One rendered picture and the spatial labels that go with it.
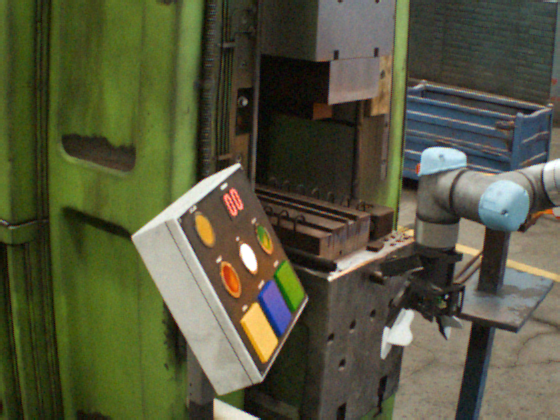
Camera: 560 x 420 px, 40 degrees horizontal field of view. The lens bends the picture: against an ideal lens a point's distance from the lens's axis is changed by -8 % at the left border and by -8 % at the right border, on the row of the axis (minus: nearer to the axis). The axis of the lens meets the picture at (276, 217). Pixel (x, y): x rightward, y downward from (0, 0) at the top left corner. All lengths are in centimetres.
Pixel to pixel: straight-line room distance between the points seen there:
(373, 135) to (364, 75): 37
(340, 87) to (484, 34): 855
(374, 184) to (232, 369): 108
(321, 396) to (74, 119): 85
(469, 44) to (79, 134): 874
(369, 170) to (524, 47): 789
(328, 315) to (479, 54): 865
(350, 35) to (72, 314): 94
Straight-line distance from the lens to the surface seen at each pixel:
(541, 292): 230
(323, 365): 185
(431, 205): 129
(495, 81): 1021
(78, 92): 188
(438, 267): 132
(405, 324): 135
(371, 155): 218
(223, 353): 123
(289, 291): 144
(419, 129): 582
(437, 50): 1060
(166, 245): 119
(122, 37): 176
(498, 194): 121
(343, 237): 187
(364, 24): 180
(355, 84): 180
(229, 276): 125
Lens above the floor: 156
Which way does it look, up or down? 18 degrees down
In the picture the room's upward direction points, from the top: 3 degrees clockwise
